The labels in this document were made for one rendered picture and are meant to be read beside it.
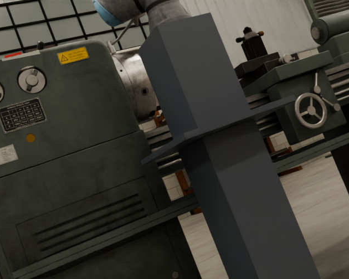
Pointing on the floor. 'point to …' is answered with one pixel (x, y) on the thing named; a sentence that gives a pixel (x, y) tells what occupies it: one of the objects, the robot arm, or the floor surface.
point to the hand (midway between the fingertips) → (135, 23)
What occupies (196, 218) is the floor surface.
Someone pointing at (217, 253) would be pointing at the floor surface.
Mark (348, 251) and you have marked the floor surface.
